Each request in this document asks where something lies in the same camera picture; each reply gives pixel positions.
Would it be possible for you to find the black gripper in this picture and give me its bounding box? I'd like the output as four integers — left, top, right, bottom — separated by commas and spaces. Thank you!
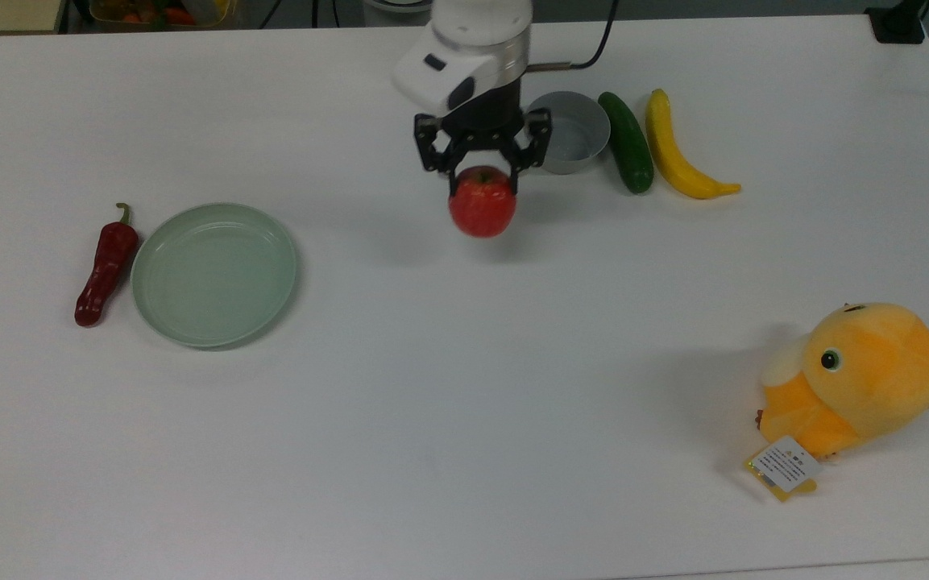
413, 82, 554, 199

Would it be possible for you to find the red apple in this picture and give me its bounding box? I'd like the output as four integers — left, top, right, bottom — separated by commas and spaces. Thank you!
448, 165, 517, 239

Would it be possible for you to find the grey round bowl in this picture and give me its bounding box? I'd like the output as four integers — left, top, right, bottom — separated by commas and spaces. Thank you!
525, 90, 612, 176

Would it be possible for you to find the green cucumber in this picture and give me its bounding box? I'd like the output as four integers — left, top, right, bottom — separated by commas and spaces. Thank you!
597, 91, 655, 196

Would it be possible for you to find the yellow banana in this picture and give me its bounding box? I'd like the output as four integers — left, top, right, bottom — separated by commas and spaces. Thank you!
645, 88, 743, 201

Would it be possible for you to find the pale green plate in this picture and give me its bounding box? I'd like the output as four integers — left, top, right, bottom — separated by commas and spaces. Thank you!
131, 202, 299, 350

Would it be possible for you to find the clear bin of vegetables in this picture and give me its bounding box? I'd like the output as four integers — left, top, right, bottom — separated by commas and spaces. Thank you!
89, 0, 239, 30

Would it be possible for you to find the red chili pepper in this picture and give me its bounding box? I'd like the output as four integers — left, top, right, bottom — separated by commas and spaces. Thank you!
74, 202, 141, 329

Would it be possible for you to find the black table clamp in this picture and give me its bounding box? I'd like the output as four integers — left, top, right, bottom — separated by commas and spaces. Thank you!
865, 0, 929, 46

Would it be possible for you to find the orange plush toy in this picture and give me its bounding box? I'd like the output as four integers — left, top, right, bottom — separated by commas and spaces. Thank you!
744, 301, 929, 503

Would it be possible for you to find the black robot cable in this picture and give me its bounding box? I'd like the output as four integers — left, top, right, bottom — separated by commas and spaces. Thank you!
524, 0, 621, 75

